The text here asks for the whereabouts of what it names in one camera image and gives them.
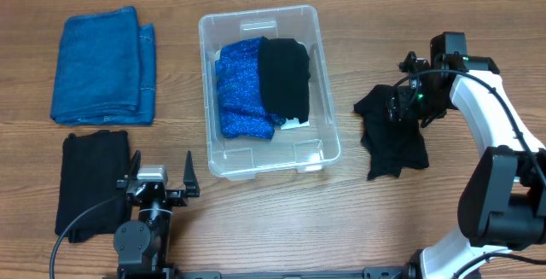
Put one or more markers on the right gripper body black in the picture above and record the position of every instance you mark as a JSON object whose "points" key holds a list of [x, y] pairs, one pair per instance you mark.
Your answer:
{"points": [[395, 105]]}

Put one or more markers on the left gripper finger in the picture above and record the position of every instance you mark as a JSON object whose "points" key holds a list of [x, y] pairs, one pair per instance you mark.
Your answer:
{"points": [[134, 165], [189, 178]]}

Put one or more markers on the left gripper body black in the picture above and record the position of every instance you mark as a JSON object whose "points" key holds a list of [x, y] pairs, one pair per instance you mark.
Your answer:
{"points": [[176, 200]]}

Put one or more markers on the black cloth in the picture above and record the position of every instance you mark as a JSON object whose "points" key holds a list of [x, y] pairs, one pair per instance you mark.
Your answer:
{"points": [[392, 145], [89, 203], [284, 73]]}

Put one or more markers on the clear plastic container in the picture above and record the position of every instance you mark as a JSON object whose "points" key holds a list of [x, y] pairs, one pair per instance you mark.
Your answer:
{"points": [[304, 149]]}

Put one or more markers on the blue sparkly cloth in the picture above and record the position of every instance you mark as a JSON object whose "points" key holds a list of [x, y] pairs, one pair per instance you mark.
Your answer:
{"points": [[241, 110]]}

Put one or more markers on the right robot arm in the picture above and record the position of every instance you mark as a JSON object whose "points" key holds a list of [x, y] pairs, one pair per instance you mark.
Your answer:
{"points": [[501, 211]]}

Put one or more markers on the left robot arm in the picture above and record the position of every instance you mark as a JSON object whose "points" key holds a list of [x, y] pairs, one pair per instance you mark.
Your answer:
{"points": [[142, 244]]}

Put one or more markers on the folded blue denim cloth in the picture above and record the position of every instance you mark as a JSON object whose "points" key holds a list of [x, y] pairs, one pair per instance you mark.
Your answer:
{"points": [[106, 71]]}

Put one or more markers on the white paper label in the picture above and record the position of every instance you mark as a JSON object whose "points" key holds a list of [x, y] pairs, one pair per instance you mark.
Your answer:
{"points": [[293, 124]]}

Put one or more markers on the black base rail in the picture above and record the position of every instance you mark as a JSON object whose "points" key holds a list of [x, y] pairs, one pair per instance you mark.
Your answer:
{"points": [[382, 272]]}

